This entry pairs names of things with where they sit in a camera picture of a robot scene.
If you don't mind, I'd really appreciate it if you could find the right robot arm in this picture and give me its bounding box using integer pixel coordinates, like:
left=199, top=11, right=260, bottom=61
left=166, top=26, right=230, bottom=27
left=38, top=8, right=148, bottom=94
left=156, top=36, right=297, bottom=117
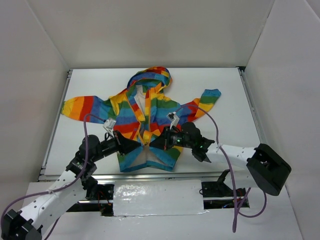
left=149, top=122, right=292, bottom=196

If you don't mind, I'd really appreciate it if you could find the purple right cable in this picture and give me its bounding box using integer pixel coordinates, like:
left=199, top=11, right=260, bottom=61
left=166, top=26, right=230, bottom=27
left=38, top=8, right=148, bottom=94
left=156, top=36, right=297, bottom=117
left=174, top=104, right=268, bottom=233

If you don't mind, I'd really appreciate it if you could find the white foil covered panel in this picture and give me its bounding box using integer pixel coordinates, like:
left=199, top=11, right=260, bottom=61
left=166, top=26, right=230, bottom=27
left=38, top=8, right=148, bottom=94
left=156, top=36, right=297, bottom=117
left=113, top=179, right=205, bottom=217

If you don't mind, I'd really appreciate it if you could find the aluminium table frame rail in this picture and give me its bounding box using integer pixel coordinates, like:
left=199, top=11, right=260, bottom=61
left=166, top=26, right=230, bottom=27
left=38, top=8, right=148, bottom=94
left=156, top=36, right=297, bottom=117
left=38, top=67, right=266, bottom=182

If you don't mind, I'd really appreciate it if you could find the purple cable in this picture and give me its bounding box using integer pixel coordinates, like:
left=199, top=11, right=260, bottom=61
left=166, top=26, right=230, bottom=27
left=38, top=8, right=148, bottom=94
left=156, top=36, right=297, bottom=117
left=174, top=104, right=268, bottom=233
left=1, top=113, right=107, bottom=238

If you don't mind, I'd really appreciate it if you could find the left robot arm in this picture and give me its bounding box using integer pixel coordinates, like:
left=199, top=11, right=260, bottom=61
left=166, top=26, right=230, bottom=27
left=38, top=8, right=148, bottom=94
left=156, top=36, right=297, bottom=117
left=0, top=131, right=141, bottom=240

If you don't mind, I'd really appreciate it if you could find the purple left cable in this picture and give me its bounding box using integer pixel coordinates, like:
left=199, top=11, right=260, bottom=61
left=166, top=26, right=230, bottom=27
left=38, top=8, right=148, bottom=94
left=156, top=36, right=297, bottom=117
left=1, top=113, right=107, bottom=238

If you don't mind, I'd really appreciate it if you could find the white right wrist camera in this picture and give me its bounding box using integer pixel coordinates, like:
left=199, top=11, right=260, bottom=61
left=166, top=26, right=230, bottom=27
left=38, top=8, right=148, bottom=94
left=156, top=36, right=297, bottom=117
left=166, top=111, right=180, bottom=130

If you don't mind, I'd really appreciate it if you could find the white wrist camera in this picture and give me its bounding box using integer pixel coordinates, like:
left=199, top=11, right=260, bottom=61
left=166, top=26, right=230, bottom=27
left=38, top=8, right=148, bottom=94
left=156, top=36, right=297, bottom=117
left=166, top=111, right=180, bottom=130
left=102, top=118, right=116, bottom=133

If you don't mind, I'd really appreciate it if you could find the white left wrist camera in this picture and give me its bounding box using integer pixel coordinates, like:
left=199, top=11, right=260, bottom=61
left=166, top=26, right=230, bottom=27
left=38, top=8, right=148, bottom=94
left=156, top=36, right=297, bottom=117
left=102, top=118, right=116, bottom=133

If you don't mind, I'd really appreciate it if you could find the rainbow striped hooded jacket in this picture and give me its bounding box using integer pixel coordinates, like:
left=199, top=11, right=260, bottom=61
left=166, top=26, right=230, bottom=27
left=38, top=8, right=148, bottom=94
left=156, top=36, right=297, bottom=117
left=60, top=66, right=221, bottom=173

